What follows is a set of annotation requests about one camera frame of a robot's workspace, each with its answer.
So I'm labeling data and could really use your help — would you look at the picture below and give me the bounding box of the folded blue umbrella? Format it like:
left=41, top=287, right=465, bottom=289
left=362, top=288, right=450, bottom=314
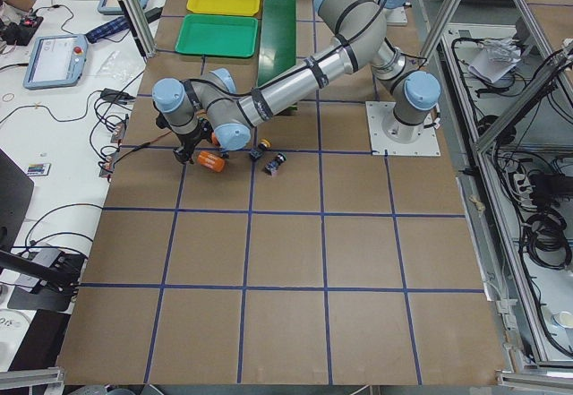
left=85, top=16, right=129, bottom=44

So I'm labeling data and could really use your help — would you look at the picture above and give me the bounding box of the green push button switch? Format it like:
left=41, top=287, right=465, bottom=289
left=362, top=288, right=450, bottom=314
left=264, top=153, right=287, bottom=176

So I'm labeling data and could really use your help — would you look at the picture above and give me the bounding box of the green conveyor belt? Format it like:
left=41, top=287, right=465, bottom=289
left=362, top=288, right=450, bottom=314
left=257, top=0, right=296, bottom=86

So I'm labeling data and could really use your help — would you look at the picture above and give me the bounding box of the near teach pendant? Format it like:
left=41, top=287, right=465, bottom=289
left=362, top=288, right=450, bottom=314
left=22, top=34, right=88, bottom=90

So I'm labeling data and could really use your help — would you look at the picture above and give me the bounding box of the orange cylinder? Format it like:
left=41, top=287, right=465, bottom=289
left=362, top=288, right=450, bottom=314
left=197, top=150, right=226, bottom=173

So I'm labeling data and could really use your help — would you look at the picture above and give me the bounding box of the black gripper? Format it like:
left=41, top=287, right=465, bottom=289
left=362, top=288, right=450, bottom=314
left=155, top=114, right=211, bottom=164

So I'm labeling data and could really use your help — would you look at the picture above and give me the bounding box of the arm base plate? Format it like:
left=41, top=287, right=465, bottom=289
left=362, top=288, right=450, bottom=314
left=365, top=101, right=440, bottom=158
left=383, top=6, right=407, bottom=27

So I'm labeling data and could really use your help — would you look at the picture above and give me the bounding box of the yellow push button switch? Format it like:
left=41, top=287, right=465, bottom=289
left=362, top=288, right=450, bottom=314
left=249, top=139, right=271, bottom=161

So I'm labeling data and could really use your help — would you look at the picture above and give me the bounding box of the black power adapter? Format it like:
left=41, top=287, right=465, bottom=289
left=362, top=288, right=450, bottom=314
left=100, top=88, right=135, bottom=104

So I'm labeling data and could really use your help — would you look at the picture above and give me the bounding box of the green tray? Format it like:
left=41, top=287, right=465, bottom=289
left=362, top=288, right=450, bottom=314
left=175, top=13, right=259, bottom=58

